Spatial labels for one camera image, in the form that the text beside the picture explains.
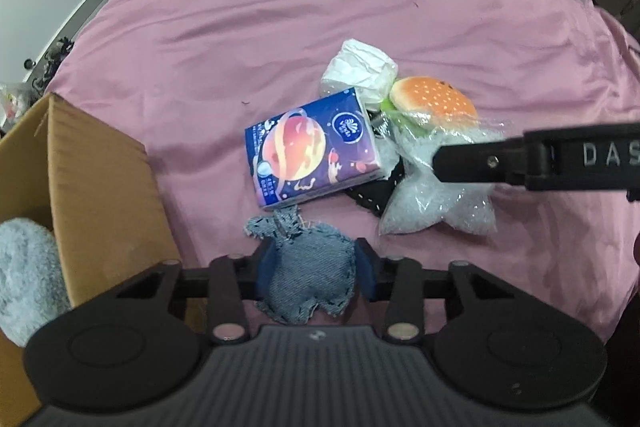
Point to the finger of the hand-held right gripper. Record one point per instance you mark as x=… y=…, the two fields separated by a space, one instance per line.
x=475 y=163

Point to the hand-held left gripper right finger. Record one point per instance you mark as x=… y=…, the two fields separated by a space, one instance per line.
x=364 y=271

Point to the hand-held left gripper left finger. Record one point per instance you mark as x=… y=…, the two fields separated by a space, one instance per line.
x=267 y=268

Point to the denim fabric plush toy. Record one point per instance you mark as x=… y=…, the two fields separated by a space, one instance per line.
x=310 y=267

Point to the clear plastic bubble bag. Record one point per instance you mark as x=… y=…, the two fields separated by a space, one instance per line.
x=425 y=202

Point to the brown cardboard box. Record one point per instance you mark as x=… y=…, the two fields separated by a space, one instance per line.
x=100 y=187

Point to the burger plush toy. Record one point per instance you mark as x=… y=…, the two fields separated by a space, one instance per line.
x=435 y=99

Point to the black stitched pouch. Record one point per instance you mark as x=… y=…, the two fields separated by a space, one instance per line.
x=375 y=194

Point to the blue planet-print tissue pack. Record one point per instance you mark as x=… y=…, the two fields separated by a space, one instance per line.
x=305 y=147

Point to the white crumpled paper wad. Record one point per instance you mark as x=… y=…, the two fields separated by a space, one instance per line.
x=357 y=67

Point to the grey fluffy plush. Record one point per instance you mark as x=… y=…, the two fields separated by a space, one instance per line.
x=25 y=272

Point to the pink bed sheet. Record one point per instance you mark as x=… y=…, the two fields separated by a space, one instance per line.
x=250 y=7

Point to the pile of small clutter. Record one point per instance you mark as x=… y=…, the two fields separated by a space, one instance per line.
x=30 y=92

